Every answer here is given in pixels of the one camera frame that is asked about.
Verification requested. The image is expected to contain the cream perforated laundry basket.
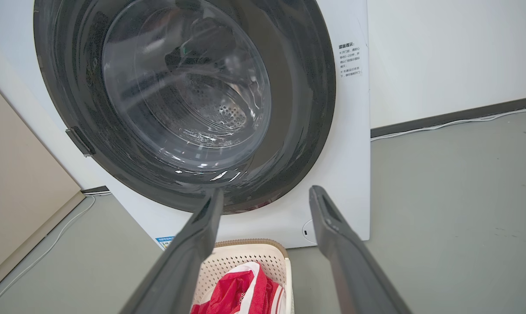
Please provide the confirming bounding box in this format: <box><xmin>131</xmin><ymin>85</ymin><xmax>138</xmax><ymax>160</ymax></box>
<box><xmin>191</xmin><ymin>239</ymin><xmax>295</xmax><ymax>314</ymax></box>

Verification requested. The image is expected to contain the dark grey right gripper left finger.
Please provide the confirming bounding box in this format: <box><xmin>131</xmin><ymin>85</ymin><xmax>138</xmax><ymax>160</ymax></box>
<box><xmin>119</xmin><ymin>188</ymin><xmax>225</xmax><ymax>314</ymax></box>

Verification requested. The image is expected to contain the red and white garment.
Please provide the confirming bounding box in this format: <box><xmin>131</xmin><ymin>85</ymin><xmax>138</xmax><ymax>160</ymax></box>
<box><xmin>191</xmin><ymin>261</ymin><xmax>286</xmax><ymax>314</ymax></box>

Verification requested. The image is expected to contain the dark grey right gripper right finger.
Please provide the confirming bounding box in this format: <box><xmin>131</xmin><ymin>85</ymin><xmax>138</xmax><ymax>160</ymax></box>
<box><xmin>309</xmin><ymin>185</ymin><xmax>412</xmax><ymax>314</ymax></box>

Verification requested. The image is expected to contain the white floor cable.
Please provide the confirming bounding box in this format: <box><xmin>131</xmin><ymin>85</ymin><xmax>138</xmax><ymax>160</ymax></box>
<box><xmin>0</xmin><ymin>194</ymin><xmax>99</xmax><ymax>313</ymax></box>
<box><xmin>370</xmin><ymin>105</ymin><xmax>526</xmax><ymax>142</ymax></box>

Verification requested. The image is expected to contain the round white filter cover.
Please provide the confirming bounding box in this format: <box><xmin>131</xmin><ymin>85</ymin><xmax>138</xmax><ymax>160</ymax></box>
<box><xmin>301</xmin><ymin>219</ymin><xmax>318</xmax><ymax>244</ymax></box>

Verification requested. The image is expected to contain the black round glass washer door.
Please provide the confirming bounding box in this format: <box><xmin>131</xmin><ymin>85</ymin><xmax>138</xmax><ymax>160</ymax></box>
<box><xmin>33</xmin><ymin>0</ymin><xmax>337</xmax><ymax>215</ymax></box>

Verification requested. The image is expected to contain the black washer door handle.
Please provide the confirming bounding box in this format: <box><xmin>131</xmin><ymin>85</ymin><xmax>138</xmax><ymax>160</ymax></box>
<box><xmin>65</xmin><ymin>126</ymin><xmax>96</xmax><ymax>157</ymax></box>

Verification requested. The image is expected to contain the white front-load washing machine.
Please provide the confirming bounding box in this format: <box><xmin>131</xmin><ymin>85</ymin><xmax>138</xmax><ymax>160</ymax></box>
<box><xmin>0</xmin><ymin>0</ymin><xmax>371</xmax><ymax>251</ymax></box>

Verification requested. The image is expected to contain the printed warning text sticker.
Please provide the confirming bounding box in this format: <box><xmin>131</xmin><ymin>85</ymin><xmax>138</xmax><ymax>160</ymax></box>
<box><xmin>337</xmin><ymin>41</ymin><xmax>363</xmax><ymax>79</ymax></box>

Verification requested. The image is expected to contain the beige board panel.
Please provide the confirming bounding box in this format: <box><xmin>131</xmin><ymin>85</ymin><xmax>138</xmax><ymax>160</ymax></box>
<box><xmin>0</xmin><ymin>72</ymin><xmax>85</xmax><ymax>294</ymax></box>

